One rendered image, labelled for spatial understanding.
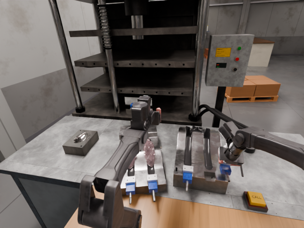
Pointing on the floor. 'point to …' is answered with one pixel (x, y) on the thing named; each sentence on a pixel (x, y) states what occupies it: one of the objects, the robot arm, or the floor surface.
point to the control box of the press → (227, 64)
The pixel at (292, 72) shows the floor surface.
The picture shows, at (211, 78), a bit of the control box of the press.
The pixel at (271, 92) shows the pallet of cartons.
